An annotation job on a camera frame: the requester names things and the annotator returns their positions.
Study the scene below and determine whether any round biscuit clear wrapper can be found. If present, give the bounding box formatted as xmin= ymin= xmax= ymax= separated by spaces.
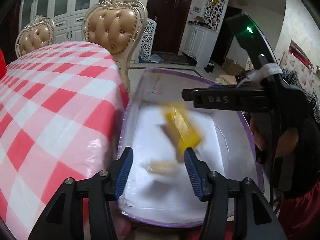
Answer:
xmin=142 ymin=160 xmax=179 ymax=177

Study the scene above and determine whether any clear purple rim storage box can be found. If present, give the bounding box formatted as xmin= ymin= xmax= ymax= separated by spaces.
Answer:
xmin=117 ymin=67 xmax=264 ymax=228

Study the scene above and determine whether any person right hand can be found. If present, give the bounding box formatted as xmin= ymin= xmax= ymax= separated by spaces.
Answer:
xmin=249 ymin=117 xmax=265 ymax=151

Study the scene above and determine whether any tufted chair behind thermos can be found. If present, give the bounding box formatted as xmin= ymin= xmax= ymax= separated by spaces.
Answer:
xmin=15 ymin=15 xmax=55 ymax=58

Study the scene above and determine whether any red thermos jug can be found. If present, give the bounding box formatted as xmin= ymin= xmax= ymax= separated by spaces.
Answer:
xmin=0 ymin=49 xmax=7 ymax=79

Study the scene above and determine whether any large yellow bread package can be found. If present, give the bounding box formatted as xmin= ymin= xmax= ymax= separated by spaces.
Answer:
xmin=161 ymin=103 xmax=202 ymax=163

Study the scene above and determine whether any tufted chair right side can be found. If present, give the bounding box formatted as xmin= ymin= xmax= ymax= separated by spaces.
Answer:
xmin=82 ymin=0 xmax=148 ymax=90

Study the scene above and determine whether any dark wooden door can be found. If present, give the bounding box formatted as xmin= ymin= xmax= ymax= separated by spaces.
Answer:
xmin=147 ymin=0 xmax=192 ymax=54

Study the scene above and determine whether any pink checkered tablecloth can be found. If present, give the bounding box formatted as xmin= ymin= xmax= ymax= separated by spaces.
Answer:
xmin=1 ymin=42 xmax=129 ymax=239

